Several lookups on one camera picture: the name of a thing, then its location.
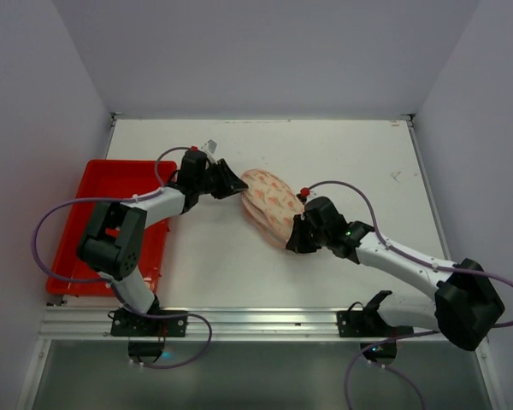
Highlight floral mesh laundry bag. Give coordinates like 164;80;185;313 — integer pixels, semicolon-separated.
240;168;304;249

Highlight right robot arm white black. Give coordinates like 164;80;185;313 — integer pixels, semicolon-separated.
286;196;505;351

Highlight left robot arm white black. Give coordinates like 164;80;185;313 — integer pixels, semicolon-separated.
77;149;248;316

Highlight red plastic tray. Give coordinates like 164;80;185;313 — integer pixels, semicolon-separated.
45;159;179;297

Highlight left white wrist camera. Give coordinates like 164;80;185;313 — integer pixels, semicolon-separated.
190;139;217;161

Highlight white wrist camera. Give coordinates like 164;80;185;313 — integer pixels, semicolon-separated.
297;187;311;203
190;139;217;161

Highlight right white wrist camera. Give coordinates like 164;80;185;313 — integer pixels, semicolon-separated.
297;187;311;203

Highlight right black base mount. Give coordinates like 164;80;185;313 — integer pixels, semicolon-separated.
336;290;414;366

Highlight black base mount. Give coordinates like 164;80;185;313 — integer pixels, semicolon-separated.
108;307;186;363
336;290;414;366

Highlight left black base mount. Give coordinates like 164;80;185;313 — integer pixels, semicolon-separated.
108;307;186;363

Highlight aluminium front rail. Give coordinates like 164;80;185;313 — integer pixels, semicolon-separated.
33;307;488;343

